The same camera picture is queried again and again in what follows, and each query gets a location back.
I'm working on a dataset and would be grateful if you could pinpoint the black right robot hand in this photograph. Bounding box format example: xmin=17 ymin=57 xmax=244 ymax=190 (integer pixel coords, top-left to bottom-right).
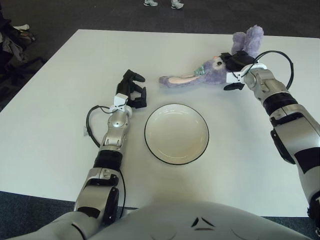
xmin=219 ymin=49 xmax=256 ymax=91

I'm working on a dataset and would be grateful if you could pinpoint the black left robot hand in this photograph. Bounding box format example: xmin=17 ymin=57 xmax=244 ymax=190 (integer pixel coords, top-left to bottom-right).
xmin=116 ymin=69 xmax=147 ymax=109

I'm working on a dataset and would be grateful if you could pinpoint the purple plush bunny doll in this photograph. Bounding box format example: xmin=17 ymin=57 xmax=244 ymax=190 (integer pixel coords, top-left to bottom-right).
xmin=158 ymin=24 xmax=265 ymax=90

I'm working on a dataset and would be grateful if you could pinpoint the white plate with black rim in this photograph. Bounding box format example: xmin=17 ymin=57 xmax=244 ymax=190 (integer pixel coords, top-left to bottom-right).
xmin=144 ymin=103 xmax=210 ymax=166

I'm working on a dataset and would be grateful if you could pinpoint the black office chair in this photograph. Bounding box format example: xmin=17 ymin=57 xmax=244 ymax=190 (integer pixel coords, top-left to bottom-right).
xmin=0 ymin=12 xmax=45 ymax=81

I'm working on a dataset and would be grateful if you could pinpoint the dark heap of clothes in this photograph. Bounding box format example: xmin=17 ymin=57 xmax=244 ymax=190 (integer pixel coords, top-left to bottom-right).
xmin=0 ymin=12 xmax=36 ymax=63

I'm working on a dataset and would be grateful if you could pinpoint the grey robot torso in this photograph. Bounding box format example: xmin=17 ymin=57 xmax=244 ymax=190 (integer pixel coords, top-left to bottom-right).
xmin=0 ymin=199 xmax=320 ymax=240

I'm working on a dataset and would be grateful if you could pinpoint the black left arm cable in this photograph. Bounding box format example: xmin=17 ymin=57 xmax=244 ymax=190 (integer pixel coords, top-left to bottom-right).
xmin=85 ymin=105 xmax=117 ymax=148

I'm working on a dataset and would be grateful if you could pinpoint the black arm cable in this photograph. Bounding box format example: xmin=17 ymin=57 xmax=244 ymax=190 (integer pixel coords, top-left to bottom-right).
xmin=85 ymin=105 xmax=117 ymax=148
xmin=253 ymin=50 xmax=295 ymax=91

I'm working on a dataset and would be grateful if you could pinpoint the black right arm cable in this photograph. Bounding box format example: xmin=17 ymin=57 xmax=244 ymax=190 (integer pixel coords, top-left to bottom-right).
xmin=253 ymin=50 xmax=295 ymax=91

